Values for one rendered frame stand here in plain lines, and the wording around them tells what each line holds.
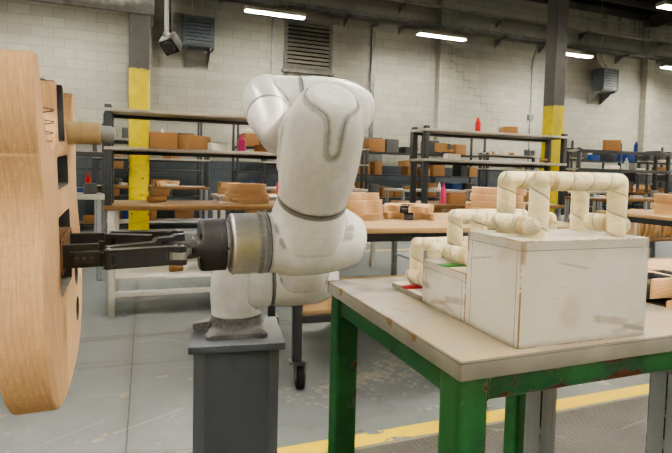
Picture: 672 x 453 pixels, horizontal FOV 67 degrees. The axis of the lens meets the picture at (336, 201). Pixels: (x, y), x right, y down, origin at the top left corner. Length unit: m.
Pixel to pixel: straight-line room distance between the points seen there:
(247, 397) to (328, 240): 0.95
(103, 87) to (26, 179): 11.37
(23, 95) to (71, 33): 11.63
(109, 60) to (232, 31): 2.71
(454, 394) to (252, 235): 0.39
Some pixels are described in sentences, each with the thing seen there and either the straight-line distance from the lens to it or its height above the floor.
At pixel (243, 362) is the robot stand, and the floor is 0.64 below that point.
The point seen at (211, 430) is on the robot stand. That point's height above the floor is 0.45.
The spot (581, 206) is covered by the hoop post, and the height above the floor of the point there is 1.15.
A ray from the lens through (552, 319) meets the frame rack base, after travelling 0.91.
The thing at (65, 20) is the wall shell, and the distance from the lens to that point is 12.28.
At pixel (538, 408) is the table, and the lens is 1.51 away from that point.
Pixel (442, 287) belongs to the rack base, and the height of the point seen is 0.98.
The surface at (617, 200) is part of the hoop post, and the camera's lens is 0.99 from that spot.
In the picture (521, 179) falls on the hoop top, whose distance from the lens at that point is 0.95.
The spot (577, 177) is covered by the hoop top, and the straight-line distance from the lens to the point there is 0.92.
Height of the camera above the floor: 1.20
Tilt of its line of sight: 3 degrees down
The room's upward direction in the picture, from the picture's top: 1 degrees clockwise
